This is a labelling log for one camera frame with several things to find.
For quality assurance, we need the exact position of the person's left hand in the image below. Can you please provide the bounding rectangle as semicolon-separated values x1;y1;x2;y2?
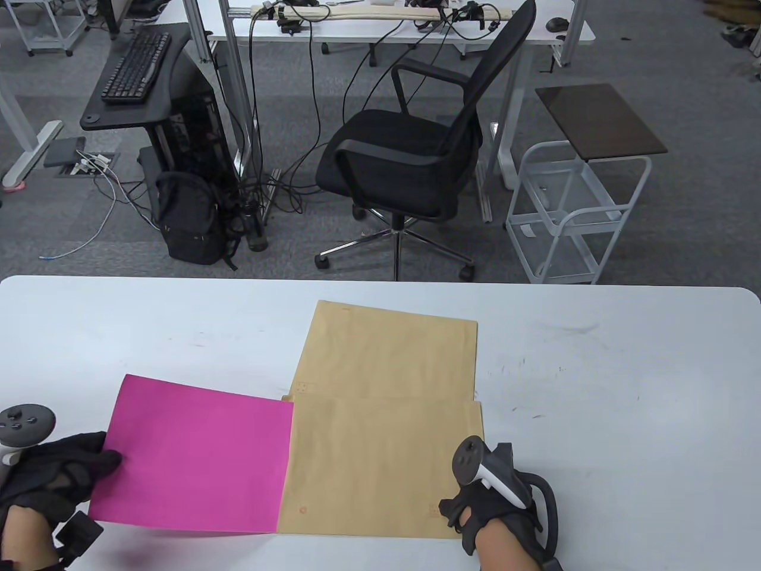
0;431;124;525

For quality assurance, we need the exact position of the person's right hand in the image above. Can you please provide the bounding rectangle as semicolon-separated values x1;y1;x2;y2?
439;443;559;558

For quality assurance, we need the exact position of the black VR controller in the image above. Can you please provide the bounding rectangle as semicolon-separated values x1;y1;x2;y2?
453;436;530;510
0;404;57;468

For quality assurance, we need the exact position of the brown A4 envelope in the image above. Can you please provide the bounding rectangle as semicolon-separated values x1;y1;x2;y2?
287;300;479;403
277;394;486;539

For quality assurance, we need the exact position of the pink paper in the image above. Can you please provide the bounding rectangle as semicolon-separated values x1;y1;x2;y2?
89;374;295;534

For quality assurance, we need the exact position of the person's right forearm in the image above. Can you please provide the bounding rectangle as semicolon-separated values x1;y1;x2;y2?
476;523;545;571

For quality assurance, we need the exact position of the person's left forearm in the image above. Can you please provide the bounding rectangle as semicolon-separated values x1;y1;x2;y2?
3;509;60;569

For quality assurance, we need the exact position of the black backpack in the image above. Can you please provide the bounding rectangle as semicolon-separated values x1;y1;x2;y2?
153;171;238;271

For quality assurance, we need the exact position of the floor socket box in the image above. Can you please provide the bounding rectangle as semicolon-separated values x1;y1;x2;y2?
55;152;120;179

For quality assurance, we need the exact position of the black bottle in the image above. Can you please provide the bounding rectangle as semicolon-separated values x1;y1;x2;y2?
241;199;269;252

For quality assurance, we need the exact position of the black floor plate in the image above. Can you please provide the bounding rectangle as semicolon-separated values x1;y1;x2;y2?
43;137;87;167

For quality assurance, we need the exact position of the white desk leg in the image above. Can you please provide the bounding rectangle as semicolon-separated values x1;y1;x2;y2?
0;77;63;188

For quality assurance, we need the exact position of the black keyboard workstation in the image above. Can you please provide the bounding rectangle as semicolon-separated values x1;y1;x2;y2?
80;23;238;197

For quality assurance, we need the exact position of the black office chair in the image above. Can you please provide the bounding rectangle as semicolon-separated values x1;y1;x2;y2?
314;0;539;283

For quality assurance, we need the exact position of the black computer tower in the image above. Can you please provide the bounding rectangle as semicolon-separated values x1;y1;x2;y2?
166;89;238;191

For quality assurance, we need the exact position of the white cart with dark top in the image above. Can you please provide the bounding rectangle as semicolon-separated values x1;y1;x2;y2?
505;83;669;285

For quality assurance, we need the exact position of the black keyboard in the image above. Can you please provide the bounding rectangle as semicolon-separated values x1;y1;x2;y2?
100;31;173;105

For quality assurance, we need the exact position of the white metal rack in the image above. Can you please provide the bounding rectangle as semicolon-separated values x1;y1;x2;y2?
9;0;90;57

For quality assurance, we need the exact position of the white desk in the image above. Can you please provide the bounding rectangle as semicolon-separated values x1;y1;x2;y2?
205;0;596;191

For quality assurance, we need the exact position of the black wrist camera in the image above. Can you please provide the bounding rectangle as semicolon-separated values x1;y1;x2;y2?
54;510;103;566

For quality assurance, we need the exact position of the white floor cable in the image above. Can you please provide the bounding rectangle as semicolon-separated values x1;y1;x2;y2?
39;172;120;261

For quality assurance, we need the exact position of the silver aluminium frame post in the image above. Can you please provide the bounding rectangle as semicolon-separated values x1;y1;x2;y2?
181;0;283;215

